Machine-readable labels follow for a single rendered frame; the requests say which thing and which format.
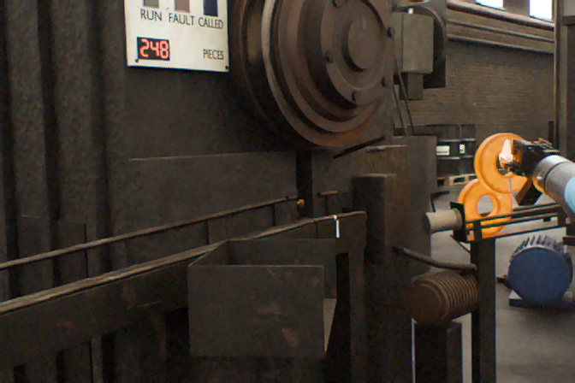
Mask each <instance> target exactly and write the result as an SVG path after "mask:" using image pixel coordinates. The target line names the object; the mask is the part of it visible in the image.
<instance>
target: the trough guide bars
mask: <svg viewBox="0 0 575 383"><path fill-rule="evenodd" d="M556 212H557V213H556ZM550 213H551V214H550ZM489 214H490V211H487V213H481V214H479V215H480V216H481V217H479V218H474V219H468V220H465V222H466V224H468V223H472V225H473V227H467V228H466V231H467V234H470V232H469V231H473V233H474V239H475V243H476V242H481V241H483V239H482V230H481V229H486V228H491V227H501V226H507V225H512V224H518V222H523V221H534V220H540V219H542V221H551V217H556V216H558V225H559V228H561V227H567V225H566V216H567V214H566V213H565V211H564V209H563V207H562V206H561V205H560V204H559V203H557V202H555V201H553V202H548V203H538V204H534V205H531V206H520V207H514V208H513V212H512V213H507V214H501V215H491V216H488V215H489ZM533 215H534V216H533ZM507 217H511V218H510V220H507V221H498V222H491V223H486V225H481V221H490V220H496V219H500V218H507ZM523 217H524V218H523Z"/></svg>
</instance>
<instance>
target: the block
mask: <svg viewBox="0 0 575 383"><path fill-rule="evenodd" d="M356 205H357V208H361V209H365V213H366V220H365V222H366V233H367V235H365V236H367V248H364V249H363V262H368V263H375V264H376V265H383V266H386V265H389V264H393V262H398V261H399V260H400V255H398V254H394V253H393V247H394V246H398V247H400V177H399V176H398V174H359V176H358V177H357V178H356Z"/></svg>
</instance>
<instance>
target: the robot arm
mask: <svg viewBox="0 0 575 383"><path fill-rule="evenodd" d="M542 142H543V143H545V144H542ZM499 158H500V165H501V167H502V168H503V169H506V170H508V171H509V172H511V173H512V174H516V175H517V176H519V177H525V178H526V179H528V180H527V181H526V182H525V183H524V184H523V185H522V188H521V189H520V191H519V193H518V194H517V196H516V197H514V198H516V201H517V203H518V205H519V206H531V205H534V204H535V203H536V202H537V201H538V198H539V197H540V196H541V195H542V194H545V195H547V196H549V197H551V199H552V200H554V201H555V202H557V203H559V204H560V205H561V206H562V207H563V209H564V211H565V213H566V214H567V216H568V217H569V219H570V221H571V223H572V226H573V228H574V230H575V164H573V162H571V161H569V160H567V159H565V158H563V157H561V156H560V151H559V150H556V149H554V148H552V144H550V143H549V142H547V141H544V140H542V138H539V141H538V142H533V143H532V142H527V141H524V139H523V138H522V140H521V139H520V140H516V139H515V138H513V144H512V149H511V147H510V142H509V140H507V141H506V142H504V145H503V148H502V153H501V154H500V155H499Z"/></svg>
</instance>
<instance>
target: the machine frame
mask: <svg viewBox="0 0 575 383"><path fill-rule="evenodd" d="M383 134H386V135H387V136H388V139H387V140H383V141H381V142H378V143H375V144H372V145H370V146H366V147H364V148H362V149H359V150H358V151H355V152H353V153H350V154H348V155H345V156H341V157H339V158H336V159H334V156H335V155H337V154H340V153H342V152H344V149H346V148H348V147H351V146H354V145H357V144H361V143H364V142H366V141H370V140H372V139H375V138H380V137H381V136H382V135H383ZM378 147H386V151H383V152H372V153H365V149H369V148H378ZM359 174H398V176H399V177H400V247H401V248H406V249H408V250H410V249H411V233H410V160H409V145H394V99H393V74H392V77H391V80H389V83H388V87H387V88H386V90H385V92H384V96H383V99H382V104H381V106H380V109H378V111H377V113H376V116H375V118H374V120H373V121H372V123H371V124H370V126H369V128H368V129H366V130H365V131H364V132H363V133H362V134H361V135H360V136H359V138H357V139H356V140H355V141H353V142H351V143H349V144H345V145H342V146H337V147H323V146H318V147H301V146H298V145H295V144H290V143H288V142H287V141H285V140H283V139H282V138H280V137H278V135H276V134H275V133H274V132H272V131H271V130H269V129H267V128H264V127H262V126H260V125H259V124H258V122H257V121H255V120H254V119H253V118H252V117H251V116H250V115H249V114H248V113H247V112H246V109H245V108H244V106H243V105H242V103H241V102H240V100H239V99H238V97H237V95H236V92H235V90H234V87H233V83H232V80H231V78H230V74H229V71H227V72H213V71H198V70H185V69H170V68H142V67H129V66H128V65H127V36H126V16H125V0H0V263H5V262H12V261H15V260H20V259H24V257H28V256H35V255H39V254H44V253H47V252H51V251H56V250H63V249H67V247H70V246H76V245H82V244H86V243H91V242H94V241H99V240H102V239H110V237H114V236H117V235H122V234H126V233H133V232H137V231H142V230H146V229H149V228H153V227H160V226H161V225H164V224H169V223H172V222H177V221H184V220H187V219H192V218H196V217H200V216H204V215H211V213H216V212H219V211H223V210H226V209H234V208H238V207H242V206H247V205H250V204H255V203H261V202H265V200H270V199H273V198H277V197H285V196H291V195H296V196H297V187H298V188H299V189H301V196H302V198H303V200H305V207H303V209H302V217H300V218H298V217H297V199H294V200H286V202H283V203H280V207H281V218H282V224H284V223H287V222H290V221H300V220H306V219H311V218H318V217H323V216H326V196H322V197H319V196H318V195H317V194H318V193H319V192H330V191H338V194H337V195H332V208H333V215H339V214H340V213H341V207H347V208H357V205H356V178H357V177H358V176H359ZM274 225H275V222H274V211H273V204H272V205H269V206H263V207H260V208H256V209H249V210H246V211H242V212H238V213H234V215H227V216H224V217H219V218H216V219H214V226H216V241H217V243H218V242H222V241H224V240H228V239H231V238H234V237H238V236H241V235H245V234H248V233H255V232H257V231H261V230H264V229H268V228H271V227H274ZM133 240H134V247H135V255H136V264H137V265H139V264H141V263H142V262H149V261H151V260H156V259H158V258H162V257H166V256H172V255H174V254H179V253H182V252H185V250H191V249H195V248H199V247H201V246H206V245H208V244H209V242H208V233H207V223H206V221H201V222H197V223H193V224H189V225H185V226H182V227H177V228H174V229H170V230H167V231H162V232H159V233H152V234H148V235H145V236H140V237H136V238H134V239H133ZM123 268H127V258H126V250H125V242H124V241H122V242H117V243H114V244H110V245H103V246H99V247H95V248H91V249H90V250H83V251H80V252H76V253H72V254H68V255H65V256H58V257H54V258H49V259H45V261H42V262H35V263H33V272H34V279H35V286H36V292H42V291H45V290H49V289H52V288H56V287H59V286H65V285H67V284H69V283H72V282H76V281H79V280H84V279H89V278H92V277H95V276H99V275H102V274H105V273H109V272H112V271H116V270H118V269H123ZM410 284H411V258H409V257H406V256H400V260H399V261H398V262H393V264H389V265H386V266H383V265H376V264H375V263H368V262H364V312H365V363H366V383H413V377H412V317H411V316H410V315H409V313H408V310H407V307H406V291H407V289H408V286H409V285H410ZM164 326H165V348H166V369H167V383H256V369H255V357H249V356H190V342H189V318H188V305H186V306H184V307H181V308H178V309H173V310H171V311H169V312H166V313H165V314H164ZM294 364H295V383H334V364H333V322H332V327H331V331H330V335H329V344H328V345H327V349H326V354H325V358H297V357H295V358H294ZM1 374H2V383H122V350H121V330H120V329H117V330H115V331H113V332H109V333H107V334H105V335H102V336H100V337H96V338H94V339H89V340H86V341H83V342H81V344H78V345H73V346H70V347H68V348H65V349H62V350H59V351H54V353H51V354H49V355H47V356H42V357H39V358H35V359H33V360H30V361H28V362H25V363H23V364H20V365H17V366H14V367H12V368H7V369H4V370H3V371H1Z"/></svg>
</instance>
